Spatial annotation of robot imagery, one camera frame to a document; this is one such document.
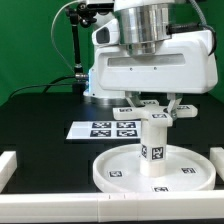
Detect white U-shaped border frame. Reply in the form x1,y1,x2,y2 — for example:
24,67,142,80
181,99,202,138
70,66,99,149
0,151,224,223

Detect white marker tag plate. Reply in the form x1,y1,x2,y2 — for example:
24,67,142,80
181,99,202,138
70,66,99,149
66,121,141,140

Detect grey camera cable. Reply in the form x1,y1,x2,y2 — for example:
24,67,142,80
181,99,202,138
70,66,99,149
50,0,83,76

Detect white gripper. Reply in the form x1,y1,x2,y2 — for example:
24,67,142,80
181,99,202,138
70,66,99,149
94,30,218,119

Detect white cross-shaped table base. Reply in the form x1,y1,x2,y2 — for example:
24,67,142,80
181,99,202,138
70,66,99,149
113,101,198,127

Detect black cables on table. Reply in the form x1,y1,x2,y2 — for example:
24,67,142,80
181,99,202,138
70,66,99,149
7,75,87,101

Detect white round table top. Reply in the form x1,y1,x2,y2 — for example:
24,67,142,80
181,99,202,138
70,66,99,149
93,144,216,193

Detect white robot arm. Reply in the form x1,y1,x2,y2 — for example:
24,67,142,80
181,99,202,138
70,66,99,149
85,0,218,116

